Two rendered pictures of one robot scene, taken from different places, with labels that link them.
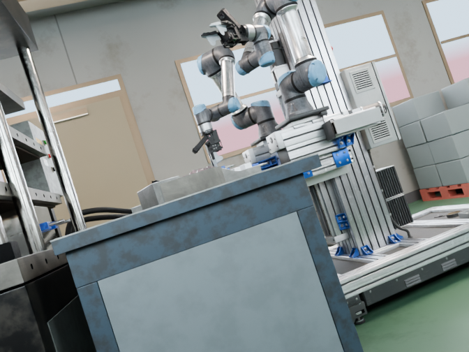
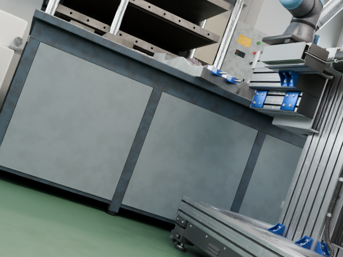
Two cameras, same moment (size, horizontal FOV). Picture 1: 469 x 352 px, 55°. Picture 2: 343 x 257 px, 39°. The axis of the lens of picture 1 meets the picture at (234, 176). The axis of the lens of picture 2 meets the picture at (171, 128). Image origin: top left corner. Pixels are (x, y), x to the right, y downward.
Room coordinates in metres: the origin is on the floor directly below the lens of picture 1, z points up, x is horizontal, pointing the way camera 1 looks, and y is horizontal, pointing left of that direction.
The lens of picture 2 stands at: (1.63, -2.48, 0.39)
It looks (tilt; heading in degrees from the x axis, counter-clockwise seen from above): 3 degrees up; 82
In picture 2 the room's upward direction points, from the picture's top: 20 degrees clockwise
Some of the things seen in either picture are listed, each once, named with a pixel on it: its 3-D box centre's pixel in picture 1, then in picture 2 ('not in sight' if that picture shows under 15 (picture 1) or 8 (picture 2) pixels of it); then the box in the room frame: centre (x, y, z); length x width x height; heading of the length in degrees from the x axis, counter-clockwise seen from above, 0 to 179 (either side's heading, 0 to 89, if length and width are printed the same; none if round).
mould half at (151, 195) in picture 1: (199, 184); (193, 72); (2.01, 0.16, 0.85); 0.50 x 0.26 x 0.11; 117
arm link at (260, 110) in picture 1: (261, 111); not in sight; (2.80, -0.29, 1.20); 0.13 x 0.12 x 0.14; 60
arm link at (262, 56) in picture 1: (262, 55); not in sight; (2.06, -0.30, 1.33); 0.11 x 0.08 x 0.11; 41
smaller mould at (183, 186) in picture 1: (189, 186); (79, 32); (1.36, 0.14, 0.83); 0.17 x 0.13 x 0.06; 100
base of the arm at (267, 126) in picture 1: (268, 128); not in sight; (2.80, -0.30, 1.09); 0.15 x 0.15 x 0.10
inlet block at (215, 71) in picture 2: (255, 166); (218, 72); (2.09, -0.11, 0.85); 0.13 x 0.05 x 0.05; 117
